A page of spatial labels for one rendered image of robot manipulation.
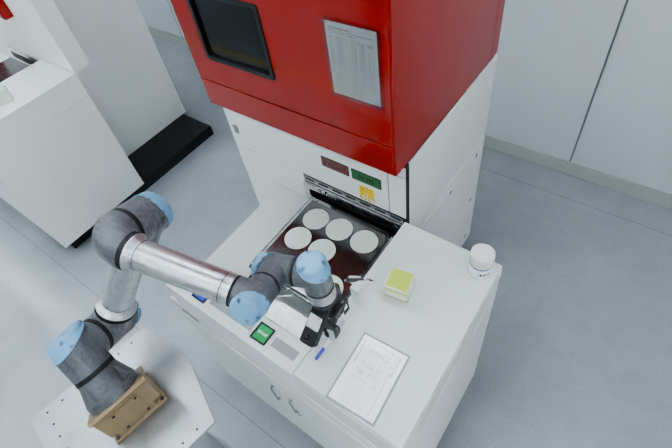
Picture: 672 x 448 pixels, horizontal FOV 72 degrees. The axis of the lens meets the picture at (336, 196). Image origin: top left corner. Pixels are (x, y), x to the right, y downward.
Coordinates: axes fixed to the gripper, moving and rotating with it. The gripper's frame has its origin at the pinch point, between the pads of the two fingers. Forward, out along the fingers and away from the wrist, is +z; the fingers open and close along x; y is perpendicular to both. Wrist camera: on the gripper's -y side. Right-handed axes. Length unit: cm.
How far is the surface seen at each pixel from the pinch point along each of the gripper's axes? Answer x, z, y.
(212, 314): 36.6, 0.9, -12.6
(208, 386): 77, 96, -22
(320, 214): 35, 6, 40
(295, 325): 15.9, 9.6, 0.7
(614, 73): -32, 23, 197
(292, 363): 5.4, 2.1, -11.1
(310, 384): -2.7, 1.9, -13.1
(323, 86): 24, -51, 43
